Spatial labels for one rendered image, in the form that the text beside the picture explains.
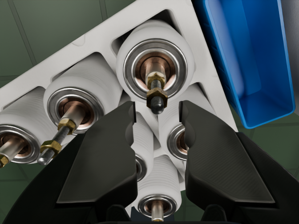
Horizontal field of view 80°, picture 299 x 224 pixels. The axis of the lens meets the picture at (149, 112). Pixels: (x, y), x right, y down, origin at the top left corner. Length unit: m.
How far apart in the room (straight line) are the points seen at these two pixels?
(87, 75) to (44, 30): 0.29
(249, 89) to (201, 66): 0.28
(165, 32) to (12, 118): 0.24
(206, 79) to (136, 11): 0.15
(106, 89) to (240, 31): 0.35
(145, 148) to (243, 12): 0.37
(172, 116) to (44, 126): 0.19
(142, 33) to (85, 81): 0.09
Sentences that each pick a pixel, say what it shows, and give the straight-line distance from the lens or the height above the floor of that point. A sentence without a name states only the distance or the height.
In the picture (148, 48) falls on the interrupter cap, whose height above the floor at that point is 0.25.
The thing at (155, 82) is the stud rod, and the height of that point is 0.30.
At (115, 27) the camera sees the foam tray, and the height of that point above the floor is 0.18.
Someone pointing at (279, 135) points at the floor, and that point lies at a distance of 0.71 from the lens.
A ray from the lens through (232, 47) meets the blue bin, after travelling 0.50.
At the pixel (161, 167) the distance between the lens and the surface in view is 0.39.
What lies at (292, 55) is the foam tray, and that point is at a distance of 0.47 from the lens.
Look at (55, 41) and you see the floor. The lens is 0.52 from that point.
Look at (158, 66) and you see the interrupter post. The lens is 0.20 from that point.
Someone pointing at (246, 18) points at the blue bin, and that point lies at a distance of 0.50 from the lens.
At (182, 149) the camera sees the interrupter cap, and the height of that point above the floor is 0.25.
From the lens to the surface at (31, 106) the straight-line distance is 0.33.
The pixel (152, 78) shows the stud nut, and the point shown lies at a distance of 0.18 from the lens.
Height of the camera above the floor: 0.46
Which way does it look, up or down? 60 degrees down
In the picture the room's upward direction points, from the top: 179 degrees counter-clockwise
